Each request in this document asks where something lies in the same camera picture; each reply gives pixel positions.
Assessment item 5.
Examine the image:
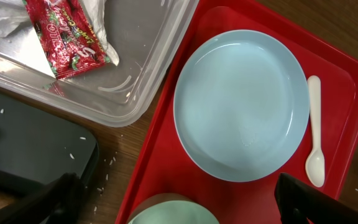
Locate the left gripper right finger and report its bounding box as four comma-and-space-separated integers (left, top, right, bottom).
274, 173, 358, 224

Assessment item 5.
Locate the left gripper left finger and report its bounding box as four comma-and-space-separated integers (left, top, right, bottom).
0, 173, 85, 224

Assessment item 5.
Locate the white plastic spoon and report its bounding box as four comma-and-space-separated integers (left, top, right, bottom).
305, 75, 325, 187

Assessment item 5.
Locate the light green bowl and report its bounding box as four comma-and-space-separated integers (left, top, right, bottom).
127, 193, 219, 224

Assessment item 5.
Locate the light blue plate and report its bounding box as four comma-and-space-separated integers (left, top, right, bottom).
173, 29, 310, 182

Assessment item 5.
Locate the red snack wrapper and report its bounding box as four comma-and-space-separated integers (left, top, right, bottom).
22, 0, 112, 79

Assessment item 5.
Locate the white napkin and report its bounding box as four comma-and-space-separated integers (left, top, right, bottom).
0, 0, 119, 65

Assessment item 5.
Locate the black waste tray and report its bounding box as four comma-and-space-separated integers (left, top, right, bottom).
0, 92, 99, 195

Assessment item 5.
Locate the clear plastic waste bin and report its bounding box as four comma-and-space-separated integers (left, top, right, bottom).
0, 0, 198, 127

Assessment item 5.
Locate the red serving tray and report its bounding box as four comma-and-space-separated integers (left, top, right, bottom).
116, 0, 358, 223

